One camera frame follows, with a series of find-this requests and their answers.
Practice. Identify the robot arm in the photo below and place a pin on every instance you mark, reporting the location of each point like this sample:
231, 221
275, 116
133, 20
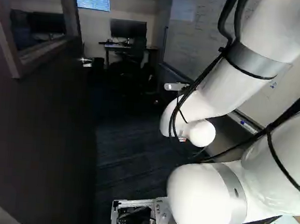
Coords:
200, 196

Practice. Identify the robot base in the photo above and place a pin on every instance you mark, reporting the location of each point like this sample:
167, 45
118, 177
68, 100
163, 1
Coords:
132, 203

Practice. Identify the dark wooden door with window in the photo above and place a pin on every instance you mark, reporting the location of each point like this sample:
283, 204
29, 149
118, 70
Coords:
40, 124

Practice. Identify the black office chair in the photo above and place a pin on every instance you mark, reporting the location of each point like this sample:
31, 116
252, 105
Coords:
139, 49

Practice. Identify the dark office desk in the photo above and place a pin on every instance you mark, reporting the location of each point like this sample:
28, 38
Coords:
111, 45

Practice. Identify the black computer monitor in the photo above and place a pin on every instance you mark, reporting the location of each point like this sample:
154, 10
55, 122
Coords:
128, 28

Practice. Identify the wall whiteboard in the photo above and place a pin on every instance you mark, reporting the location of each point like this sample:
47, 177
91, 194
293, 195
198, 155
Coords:
197, 40

